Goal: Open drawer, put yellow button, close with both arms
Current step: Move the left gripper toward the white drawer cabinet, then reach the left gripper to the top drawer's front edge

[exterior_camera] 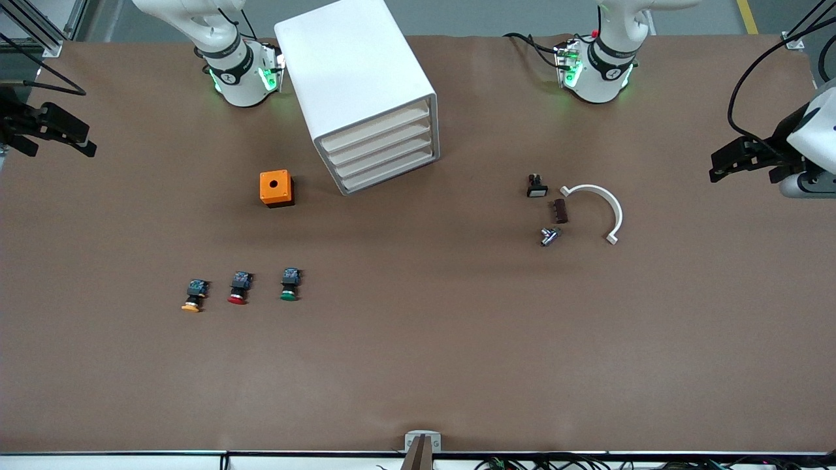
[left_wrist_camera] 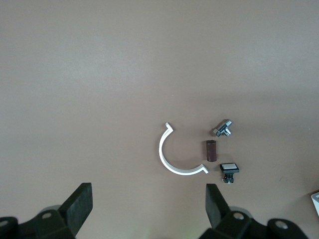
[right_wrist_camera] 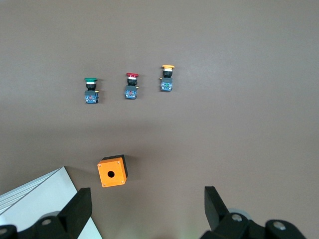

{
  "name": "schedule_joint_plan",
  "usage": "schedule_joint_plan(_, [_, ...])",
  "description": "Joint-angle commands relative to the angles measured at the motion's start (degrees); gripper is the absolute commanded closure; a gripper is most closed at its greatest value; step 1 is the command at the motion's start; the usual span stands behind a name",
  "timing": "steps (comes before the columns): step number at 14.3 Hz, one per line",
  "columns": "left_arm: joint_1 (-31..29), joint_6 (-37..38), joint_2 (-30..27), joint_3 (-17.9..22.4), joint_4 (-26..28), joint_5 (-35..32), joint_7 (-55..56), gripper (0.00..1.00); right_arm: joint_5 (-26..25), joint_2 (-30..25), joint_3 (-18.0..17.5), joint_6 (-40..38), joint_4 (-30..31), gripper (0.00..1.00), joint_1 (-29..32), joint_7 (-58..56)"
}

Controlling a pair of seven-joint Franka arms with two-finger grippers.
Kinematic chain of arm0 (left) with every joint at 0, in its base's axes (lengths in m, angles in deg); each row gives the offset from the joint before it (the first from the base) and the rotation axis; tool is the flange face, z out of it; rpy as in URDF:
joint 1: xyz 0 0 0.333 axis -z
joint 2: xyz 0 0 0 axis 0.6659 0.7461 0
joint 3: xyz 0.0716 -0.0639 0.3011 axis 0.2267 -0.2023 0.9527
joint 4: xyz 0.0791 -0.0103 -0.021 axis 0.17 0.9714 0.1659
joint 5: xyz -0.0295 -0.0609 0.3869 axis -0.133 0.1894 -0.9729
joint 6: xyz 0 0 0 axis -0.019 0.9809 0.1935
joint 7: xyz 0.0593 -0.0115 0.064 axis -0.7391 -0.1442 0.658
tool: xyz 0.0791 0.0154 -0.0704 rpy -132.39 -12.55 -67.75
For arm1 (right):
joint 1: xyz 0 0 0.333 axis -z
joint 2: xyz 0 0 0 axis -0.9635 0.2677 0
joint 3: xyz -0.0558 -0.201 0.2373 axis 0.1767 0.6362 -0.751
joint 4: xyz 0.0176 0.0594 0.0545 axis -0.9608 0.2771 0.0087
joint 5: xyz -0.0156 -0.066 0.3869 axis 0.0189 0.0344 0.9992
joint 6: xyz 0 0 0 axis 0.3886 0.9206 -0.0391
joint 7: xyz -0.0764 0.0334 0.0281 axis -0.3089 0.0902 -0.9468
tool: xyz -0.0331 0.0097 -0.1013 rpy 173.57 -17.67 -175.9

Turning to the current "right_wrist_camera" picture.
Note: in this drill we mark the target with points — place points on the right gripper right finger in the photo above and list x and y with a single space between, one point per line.
216 211

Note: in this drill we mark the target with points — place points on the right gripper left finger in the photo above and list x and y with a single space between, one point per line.
74 211

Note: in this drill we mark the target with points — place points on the green mushroom push button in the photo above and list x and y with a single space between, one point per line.
91 95

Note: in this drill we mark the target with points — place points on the white drawer cabinet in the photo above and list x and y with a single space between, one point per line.
45 211

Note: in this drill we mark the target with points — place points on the red mushroom push button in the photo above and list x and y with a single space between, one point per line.
130 92

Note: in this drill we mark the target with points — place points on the orange button enclosure box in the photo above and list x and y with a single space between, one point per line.
112 179

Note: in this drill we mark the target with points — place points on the yellow mushroom push button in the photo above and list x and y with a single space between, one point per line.
166 83

